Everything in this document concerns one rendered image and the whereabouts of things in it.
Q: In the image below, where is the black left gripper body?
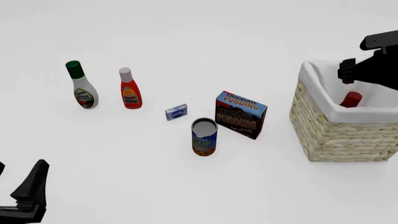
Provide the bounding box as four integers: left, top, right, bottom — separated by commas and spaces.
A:
0, 198, 48, 224

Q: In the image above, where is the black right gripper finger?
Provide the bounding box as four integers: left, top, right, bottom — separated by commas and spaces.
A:
354, 49, 398, 91
338, 58, 357, 85

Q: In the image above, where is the small blue cream cheese box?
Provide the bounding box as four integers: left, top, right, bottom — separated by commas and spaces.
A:
164, 103, 188, 121

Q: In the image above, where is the white cloth basket liner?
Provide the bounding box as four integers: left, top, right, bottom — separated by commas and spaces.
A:
300, 60, 398, 124

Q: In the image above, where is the blue orange soup can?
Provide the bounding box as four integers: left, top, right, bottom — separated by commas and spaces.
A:
191, 117, 218, 157

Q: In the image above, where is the chocolate pudding box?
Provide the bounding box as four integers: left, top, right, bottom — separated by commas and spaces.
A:
215, 90, 268, 140

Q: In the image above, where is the small black plate on stalk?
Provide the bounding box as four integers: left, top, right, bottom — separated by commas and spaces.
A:
359, 29, 398, 54

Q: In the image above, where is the pale wicker basket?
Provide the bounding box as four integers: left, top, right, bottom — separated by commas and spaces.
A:
289, 80, 398, 163

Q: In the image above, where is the red cap sauce bottle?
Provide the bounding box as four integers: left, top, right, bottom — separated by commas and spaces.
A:
339, 91, 364, 108

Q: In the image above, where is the red ketchup bottle grey cap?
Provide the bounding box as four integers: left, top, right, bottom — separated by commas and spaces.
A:
118, 67, 143, 110

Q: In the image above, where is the green cap ranch dressing bottle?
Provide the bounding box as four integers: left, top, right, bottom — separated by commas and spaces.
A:
65, 60, 100, 110

